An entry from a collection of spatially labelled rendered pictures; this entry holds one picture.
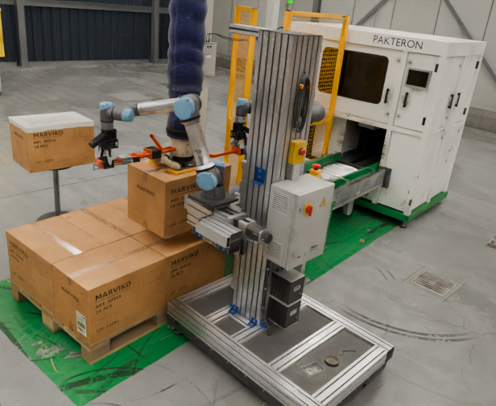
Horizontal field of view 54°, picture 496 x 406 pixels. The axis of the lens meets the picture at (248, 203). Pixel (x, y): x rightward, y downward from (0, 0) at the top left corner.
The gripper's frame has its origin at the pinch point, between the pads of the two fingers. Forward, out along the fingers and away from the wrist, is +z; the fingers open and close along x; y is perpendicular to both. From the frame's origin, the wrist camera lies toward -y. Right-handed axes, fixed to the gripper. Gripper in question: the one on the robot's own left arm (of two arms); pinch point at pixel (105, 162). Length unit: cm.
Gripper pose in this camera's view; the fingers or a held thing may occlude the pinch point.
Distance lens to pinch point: 303.2
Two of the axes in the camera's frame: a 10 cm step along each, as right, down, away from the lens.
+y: 6.7, -2.4, 7.0
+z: -0.8, 9.2, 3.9
